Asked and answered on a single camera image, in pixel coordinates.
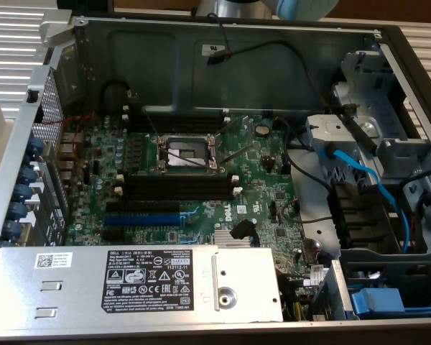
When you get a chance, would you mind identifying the silver case corner bracket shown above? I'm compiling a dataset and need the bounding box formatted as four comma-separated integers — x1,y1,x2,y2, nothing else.
39,9,76,50

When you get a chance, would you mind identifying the long black expansion slot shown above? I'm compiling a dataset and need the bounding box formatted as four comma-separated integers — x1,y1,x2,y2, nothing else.
105,200,182,214

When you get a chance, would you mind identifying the thick black flat wire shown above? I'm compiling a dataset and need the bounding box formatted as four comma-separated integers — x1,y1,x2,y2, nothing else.
325,102,380,155

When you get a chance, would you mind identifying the white case wall label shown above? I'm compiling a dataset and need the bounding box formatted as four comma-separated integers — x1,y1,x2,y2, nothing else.
200,42,226,57

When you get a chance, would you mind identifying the green Dell motherboard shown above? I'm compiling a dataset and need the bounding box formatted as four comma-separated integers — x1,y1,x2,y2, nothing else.
62,111,312,299

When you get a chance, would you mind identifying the thin locking lever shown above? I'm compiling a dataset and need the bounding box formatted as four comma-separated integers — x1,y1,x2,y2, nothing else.
221,142,255,165

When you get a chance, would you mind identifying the black RAM slot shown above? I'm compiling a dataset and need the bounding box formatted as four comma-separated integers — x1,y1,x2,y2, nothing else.
115,173,241,190
123,114,233,134
113,185,243,203
123,105,231,125

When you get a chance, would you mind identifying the black looped wire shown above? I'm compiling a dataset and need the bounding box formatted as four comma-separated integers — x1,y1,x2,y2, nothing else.
99,79,137,109

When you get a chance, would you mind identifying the black plug on motherboard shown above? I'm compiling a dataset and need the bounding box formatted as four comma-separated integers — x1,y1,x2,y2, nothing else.
229,219,256,240

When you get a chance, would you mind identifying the thin black curved wire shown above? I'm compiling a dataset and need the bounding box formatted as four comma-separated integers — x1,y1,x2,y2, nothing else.
272,116,335,190

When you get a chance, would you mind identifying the black wire with connector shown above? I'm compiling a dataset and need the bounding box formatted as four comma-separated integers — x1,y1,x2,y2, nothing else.
205,12,332,109

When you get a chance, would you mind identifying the blue plastic drive latch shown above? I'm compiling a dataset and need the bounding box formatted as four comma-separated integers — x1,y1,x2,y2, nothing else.
348,287,431,321

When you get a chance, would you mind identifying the short black expansion slot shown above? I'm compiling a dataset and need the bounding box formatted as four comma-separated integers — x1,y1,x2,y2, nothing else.
101,228,127,243

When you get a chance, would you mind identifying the thin red wire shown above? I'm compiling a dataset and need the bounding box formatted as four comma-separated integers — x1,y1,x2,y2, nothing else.
39,110,98,170

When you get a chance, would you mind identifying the white barcode sticker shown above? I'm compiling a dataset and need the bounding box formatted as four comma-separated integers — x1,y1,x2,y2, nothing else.
34,252,74,269

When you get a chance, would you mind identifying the blue plastic slot clip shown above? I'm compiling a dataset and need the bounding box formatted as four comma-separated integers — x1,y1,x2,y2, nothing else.
19,163,39,184
14,183,35,203
26,136,46,157
9,201,29,221
1,218,23,239

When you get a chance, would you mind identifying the silver power supply unit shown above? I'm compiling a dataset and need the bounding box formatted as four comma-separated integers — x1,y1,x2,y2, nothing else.
0,245,284,324

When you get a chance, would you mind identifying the black power supply label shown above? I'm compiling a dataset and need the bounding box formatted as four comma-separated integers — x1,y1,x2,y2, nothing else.
101,249,195,313

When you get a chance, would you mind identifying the open grey PC case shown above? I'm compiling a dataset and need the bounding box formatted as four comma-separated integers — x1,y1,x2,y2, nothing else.
0,14,431,341

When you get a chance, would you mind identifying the yellow green wire bundle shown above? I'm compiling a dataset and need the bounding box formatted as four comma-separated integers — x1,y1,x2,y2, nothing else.
286,300,303,321

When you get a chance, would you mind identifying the metal rear port block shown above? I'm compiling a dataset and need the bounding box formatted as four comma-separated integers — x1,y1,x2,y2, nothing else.
57,131,85,184

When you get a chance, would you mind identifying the blue flat data wire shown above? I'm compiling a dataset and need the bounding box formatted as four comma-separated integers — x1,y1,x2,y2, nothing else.
317,142,412,249

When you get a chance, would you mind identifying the silver finned chipset heatsink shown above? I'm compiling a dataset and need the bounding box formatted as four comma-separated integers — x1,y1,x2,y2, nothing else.
213,229,261,249

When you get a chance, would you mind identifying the blue expansion slot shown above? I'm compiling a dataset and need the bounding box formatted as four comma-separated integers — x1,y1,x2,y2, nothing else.
103,212,182,228

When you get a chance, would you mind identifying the CPU socket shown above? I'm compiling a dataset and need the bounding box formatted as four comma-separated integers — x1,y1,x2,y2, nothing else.
153,132,226,176

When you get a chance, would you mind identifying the silver metal disk bay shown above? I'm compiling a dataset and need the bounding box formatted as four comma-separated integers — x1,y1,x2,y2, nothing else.
305,50,431,252

